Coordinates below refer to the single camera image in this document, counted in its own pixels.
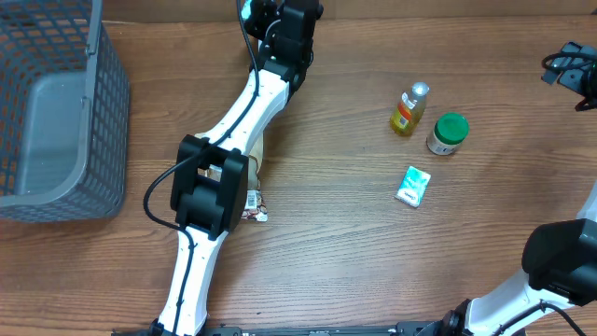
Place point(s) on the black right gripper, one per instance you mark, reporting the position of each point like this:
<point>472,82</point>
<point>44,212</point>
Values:
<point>568,65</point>

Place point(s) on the green lid white jar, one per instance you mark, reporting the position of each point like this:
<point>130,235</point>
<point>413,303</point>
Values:
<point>448,134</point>

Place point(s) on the yellow liquid bottle grey cap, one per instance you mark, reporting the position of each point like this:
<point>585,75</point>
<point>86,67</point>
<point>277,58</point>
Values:
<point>410,109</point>

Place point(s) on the green white tissue pack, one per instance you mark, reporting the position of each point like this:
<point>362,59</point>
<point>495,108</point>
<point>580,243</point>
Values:
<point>413,186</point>

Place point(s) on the brown snack bag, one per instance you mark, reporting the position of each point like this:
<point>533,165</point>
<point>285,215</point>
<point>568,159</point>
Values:
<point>255,208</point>

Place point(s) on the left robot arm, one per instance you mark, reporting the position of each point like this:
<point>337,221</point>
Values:
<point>211,172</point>

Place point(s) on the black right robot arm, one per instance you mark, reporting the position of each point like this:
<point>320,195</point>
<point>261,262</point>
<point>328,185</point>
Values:
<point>558,271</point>

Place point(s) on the dark grey mesh plastic basket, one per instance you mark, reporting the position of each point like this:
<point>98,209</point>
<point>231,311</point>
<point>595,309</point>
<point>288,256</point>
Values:
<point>65,106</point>

